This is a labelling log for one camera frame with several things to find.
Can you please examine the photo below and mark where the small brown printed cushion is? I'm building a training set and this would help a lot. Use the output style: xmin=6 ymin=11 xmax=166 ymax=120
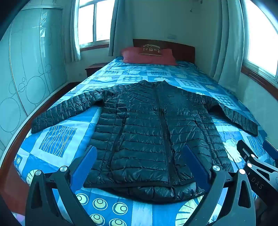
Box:
xmin=138 ymin=45 xmax=163 ymax=57

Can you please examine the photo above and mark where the glass wardrobe with circle pattern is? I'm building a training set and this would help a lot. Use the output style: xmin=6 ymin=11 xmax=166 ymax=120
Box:
xmin=0 ymin=2 xmax=72 ymax=152

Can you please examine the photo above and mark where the black quilted puffer jacket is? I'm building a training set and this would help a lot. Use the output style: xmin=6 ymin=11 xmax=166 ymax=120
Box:
xmin=31 ymin=80 xmax=259 ymax=204

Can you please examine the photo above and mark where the wooden nightstand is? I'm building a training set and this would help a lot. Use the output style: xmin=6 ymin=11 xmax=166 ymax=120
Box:
xmin=85 ymin=63 xmax=107 ymax=78

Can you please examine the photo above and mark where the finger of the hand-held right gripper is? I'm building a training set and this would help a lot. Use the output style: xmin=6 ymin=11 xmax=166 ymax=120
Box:
xmin=236 ymin=139 xmax=278 ymax=197
xmin=262 ymin=140 xmax=278 ymax=162

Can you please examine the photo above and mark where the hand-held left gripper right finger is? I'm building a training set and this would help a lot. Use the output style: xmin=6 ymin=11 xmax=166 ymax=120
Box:
xmin=182 ymin=144 xmax=257 ymax=226

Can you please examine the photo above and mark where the wooden headboard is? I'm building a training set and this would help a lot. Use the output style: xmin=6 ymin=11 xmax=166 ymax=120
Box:
xmin=132 ymin=39 xmax=195 ymax=64

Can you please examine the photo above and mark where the bed with blue patterned sheet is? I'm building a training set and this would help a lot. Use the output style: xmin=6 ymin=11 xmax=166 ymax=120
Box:
xmin=13 ymin=57 xmax=278 ymax=226

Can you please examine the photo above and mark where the window with wooden sill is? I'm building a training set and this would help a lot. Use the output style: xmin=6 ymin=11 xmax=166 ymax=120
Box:
xmin=241 ymin=0 xmax=278 ymax=84
xmin=78 ymin=0 xmax=115 ymax=51

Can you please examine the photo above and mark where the red pillow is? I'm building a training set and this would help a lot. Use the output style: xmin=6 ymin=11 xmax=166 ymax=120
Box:
xmin=120 ymin=47 xmax=177 ymax=66

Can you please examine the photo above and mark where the pale curtain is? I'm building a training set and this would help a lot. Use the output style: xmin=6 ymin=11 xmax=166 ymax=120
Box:
xmin=108 ymin=0 xmax=138 ymax=57
xmin=63 ymin=0 xmax=82 ymax=63
xmin=212 ymin=0 xmax=251 ymax=85

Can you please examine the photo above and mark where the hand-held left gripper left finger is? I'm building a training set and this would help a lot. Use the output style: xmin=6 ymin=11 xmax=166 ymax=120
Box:
xmin=25 ymin=146 xmax=98 ymax=226

